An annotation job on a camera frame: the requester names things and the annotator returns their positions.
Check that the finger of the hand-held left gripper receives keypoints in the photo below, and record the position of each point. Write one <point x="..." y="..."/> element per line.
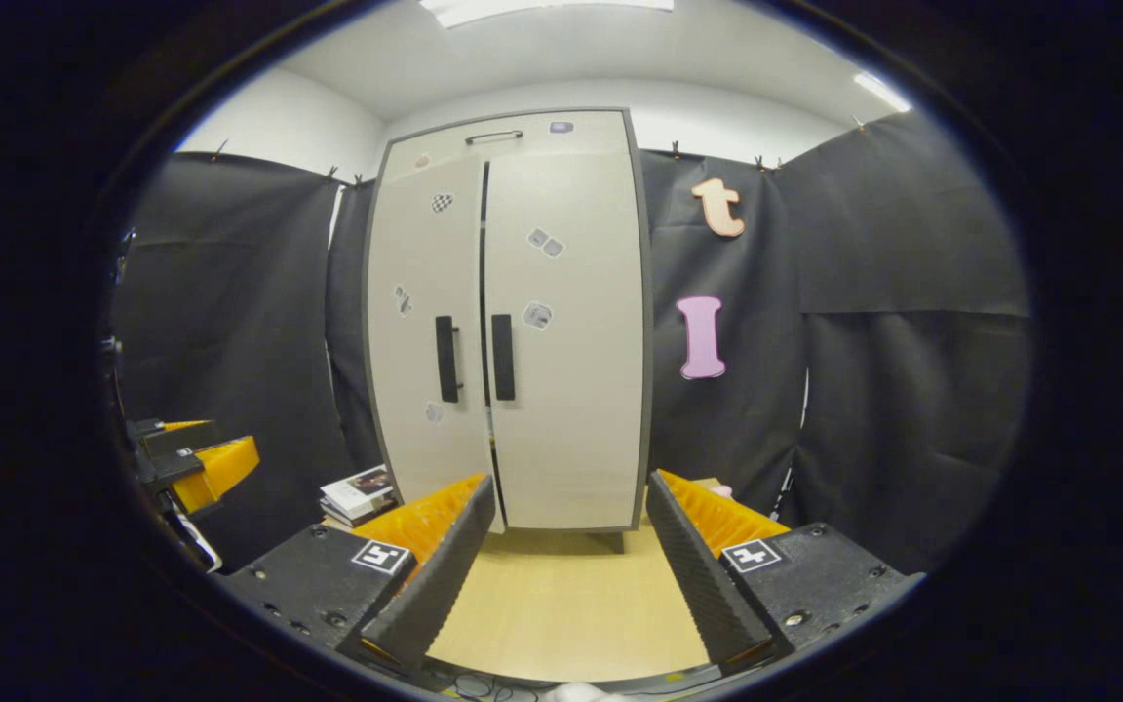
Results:
<point x="176" y="448"/>
<point x="225" y="463"/>

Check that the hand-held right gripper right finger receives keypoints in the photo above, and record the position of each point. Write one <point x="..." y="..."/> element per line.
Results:
<point x="703" y="575"/>

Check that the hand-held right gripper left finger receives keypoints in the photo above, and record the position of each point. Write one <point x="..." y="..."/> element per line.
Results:
<point x="440" y="575"/>

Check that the white cabinet door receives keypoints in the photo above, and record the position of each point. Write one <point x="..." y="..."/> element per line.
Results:
<point x="420" y="439"/>
<point x="581" y="409"/>

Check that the white shoe cabinet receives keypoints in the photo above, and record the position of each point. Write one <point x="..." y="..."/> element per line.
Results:
<point x="571" y="439"/>

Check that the white cabinet drawer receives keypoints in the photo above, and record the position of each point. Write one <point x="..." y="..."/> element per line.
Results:
<point x="522" y="136"/>

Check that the dark cover book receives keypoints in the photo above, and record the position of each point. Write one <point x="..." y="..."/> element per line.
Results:
<point x="367" y="515"/>

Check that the white cover book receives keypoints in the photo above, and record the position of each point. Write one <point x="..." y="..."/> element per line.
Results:
<point x="355" y="487"/>

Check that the black backdrop cloth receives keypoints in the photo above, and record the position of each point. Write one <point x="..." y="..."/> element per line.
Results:
<point x="893" y="390"/>

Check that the large ceiling light panel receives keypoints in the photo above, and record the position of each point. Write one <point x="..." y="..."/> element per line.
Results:
<point x="542" y="10"/>

